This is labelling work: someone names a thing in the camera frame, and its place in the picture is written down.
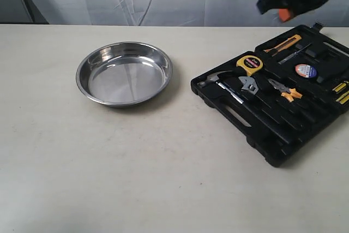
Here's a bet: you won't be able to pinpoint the adjustable wrench black handle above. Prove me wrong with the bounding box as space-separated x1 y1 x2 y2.
237 76 308 133

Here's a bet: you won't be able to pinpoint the black plastic tool case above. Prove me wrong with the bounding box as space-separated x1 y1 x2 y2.
190 23 348 167

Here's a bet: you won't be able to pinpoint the yellow utility knife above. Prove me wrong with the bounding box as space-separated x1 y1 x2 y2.
264 34 302 53

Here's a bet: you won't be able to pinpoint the test pen screwdriver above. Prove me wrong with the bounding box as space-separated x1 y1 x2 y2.
278 43 312 64

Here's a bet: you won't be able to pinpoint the yellow tape measure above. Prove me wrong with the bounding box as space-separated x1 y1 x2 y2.
236 55 263 76

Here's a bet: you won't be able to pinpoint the electrical tape roll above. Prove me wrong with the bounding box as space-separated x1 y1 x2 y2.
294 64 317 78

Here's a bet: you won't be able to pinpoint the yellow black screwdriver upper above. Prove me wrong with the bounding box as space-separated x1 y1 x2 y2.
332 80 349 94

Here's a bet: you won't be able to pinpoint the yellow black screwdriver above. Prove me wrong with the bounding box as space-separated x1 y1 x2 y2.
332 80 349 94
336 91 349 105

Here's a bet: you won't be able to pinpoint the yellow black screwdriver lower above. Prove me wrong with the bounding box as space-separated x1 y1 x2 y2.
336 91 349 105

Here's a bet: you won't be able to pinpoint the round stainless steel pan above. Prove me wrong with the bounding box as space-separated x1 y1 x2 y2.
75 41 173 108

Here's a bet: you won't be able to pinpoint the pliers yellow black handles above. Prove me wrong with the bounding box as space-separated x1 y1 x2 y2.
267 78 328 124

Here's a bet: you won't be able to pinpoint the claw hammer black handle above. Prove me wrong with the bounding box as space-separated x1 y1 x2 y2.
196 70 294 146

